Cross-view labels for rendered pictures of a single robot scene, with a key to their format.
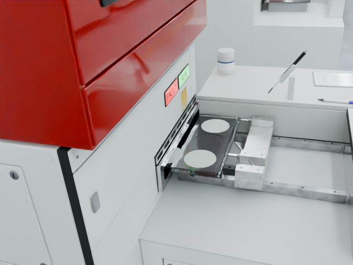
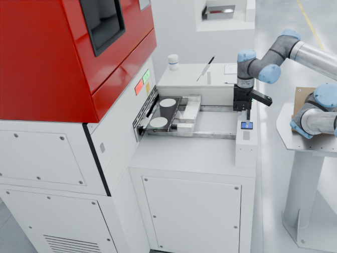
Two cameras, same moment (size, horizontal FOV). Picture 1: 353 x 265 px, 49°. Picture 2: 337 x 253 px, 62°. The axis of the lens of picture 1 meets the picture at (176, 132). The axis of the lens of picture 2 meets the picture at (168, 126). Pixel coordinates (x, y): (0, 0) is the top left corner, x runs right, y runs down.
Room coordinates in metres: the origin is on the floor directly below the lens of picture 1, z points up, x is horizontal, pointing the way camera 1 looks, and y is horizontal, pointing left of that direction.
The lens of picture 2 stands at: (-0.34, -0.09, 1.78)
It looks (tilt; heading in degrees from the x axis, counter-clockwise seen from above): 34 degrees down; 359
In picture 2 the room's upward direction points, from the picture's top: 8 degrees counter-clockwise
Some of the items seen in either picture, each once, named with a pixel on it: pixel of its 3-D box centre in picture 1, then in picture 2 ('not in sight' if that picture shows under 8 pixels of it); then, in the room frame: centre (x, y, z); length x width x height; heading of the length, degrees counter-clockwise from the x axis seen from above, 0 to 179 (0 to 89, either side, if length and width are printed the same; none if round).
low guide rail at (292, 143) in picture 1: (266, 140); (197, 108); (1.18, -0.32, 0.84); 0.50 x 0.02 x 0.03; 70
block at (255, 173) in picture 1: (249, 172); (184, 127); (0.91, -0.21, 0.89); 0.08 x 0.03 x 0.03; 70
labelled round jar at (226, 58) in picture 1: (226, 61); (173, 62); (1.55, -0.23, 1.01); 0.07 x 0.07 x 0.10
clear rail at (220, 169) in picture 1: (230, 144); (175, 112); (1.07, -0.17, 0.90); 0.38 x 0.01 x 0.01; 160
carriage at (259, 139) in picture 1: (256, 152); (190, 115); (1.06, -0.26, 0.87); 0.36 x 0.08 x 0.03; 160
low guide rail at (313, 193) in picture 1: (256, 185); (190, 133); (0.93, -0.23, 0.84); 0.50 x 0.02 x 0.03; 70
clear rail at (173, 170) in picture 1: (161, 168); (137, 129); (0.96, 0.06, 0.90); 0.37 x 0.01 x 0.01; 70
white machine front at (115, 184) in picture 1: (155, 134); (132, 111); (0.95, 0.06, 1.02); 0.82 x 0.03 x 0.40; 160
